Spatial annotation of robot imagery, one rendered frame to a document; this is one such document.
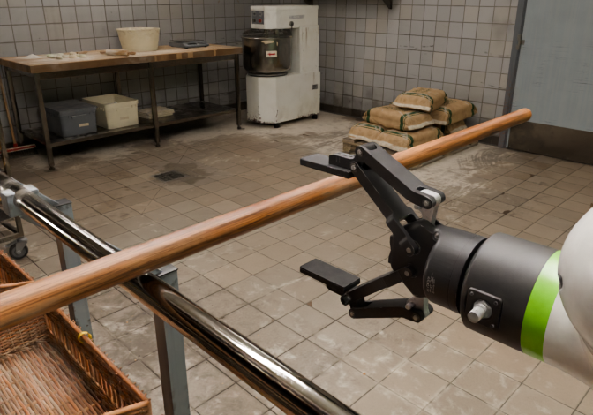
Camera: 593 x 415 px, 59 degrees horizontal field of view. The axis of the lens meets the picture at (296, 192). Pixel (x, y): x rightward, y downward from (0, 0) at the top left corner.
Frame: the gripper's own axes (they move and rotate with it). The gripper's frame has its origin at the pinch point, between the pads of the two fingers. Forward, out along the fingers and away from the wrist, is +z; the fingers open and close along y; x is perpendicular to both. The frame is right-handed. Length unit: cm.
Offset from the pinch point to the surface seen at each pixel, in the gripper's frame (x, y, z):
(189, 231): -13.6, -0.7, 5.7
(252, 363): -20.2, 2.7, -11.8
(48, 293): -28.7, -0.2, 4.9
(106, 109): 184, 77, 431
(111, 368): -6, 47, 50
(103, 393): -6, 57, 56
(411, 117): 355, 78, 206
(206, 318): -19.3, 2.4, -4.6
